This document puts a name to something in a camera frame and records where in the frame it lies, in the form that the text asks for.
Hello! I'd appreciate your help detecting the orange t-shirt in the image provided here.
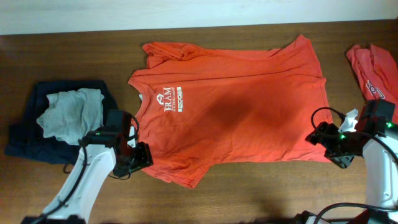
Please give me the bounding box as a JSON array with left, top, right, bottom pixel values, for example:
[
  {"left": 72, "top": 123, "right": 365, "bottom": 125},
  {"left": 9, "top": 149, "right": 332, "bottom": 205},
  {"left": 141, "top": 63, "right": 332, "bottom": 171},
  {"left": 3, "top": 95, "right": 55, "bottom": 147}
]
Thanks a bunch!
[{"left": 129, "top": 35, "right": 333, "bottom": 189}]

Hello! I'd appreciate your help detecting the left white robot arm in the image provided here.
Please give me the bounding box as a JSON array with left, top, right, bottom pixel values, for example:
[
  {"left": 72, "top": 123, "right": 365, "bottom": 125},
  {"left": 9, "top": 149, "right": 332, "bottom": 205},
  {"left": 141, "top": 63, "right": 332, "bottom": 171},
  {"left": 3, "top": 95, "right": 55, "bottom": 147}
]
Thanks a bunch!
[{"left": 22, "top": 110, "right": 154, "bottom": 224}]

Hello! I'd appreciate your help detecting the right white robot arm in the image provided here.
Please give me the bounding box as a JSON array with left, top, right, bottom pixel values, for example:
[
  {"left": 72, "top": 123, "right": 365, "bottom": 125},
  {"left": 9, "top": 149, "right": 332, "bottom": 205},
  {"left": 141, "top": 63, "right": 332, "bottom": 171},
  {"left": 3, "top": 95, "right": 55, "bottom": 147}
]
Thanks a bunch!
[{"left": 292, "top": 99, "right": 397, "bottom": 224}]

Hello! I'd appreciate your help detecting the folded grey garment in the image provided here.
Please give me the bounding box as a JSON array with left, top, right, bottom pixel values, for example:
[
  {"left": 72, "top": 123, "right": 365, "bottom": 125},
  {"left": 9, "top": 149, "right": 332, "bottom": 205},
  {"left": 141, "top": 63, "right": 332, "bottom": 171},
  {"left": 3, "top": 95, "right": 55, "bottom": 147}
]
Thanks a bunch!
[{"left": 37, "top": 88, "right": 104, "bottom": 146}]

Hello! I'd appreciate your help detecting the red printed t-shirt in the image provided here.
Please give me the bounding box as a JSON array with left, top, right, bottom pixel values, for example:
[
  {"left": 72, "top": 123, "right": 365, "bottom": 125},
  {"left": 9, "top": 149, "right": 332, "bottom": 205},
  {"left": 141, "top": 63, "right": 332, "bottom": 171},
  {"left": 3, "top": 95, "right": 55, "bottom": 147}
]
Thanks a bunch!
[{"left": 346, "top": 44, "right": 397, "bottom": 105}]

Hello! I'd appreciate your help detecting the folded navy blue garment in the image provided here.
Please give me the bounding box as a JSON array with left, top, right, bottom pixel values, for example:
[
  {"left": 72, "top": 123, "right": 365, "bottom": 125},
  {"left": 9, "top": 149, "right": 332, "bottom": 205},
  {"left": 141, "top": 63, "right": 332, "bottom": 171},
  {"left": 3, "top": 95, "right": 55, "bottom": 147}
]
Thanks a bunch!
[{"left": 4, "top": 80, "right": 118, "bottom": 164}]

